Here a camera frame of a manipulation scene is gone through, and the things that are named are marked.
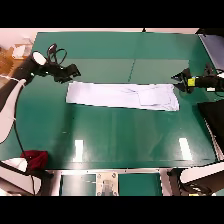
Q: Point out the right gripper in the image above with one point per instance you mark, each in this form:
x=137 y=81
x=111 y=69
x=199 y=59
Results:
x=192 y=82

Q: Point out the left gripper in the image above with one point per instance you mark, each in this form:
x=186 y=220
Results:
x=66 y=72

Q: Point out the light blue shirt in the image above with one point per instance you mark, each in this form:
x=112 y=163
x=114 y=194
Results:
x=110 y=95

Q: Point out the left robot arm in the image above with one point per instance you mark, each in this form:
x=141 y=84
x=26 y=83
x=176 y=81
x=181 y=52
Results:
x=8 y=110

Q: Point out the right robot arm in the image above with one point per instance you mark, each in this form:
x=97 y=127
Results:
x=208 y=81

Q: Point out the black garment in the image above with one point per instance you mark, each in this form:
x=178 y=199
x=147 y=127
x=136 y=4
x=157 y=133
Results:
x=215 y=121

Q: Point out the red garment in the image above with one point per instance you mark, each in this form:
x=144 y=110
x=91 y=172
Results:
x=35 y=159

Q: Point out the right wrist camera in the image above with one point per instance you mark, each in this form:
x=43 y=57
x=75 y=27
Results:
x=209 y=70

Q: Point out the silver frame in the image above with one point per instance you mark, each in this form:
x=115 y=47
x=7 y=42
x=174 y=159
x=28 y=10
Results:
x=106 y=183

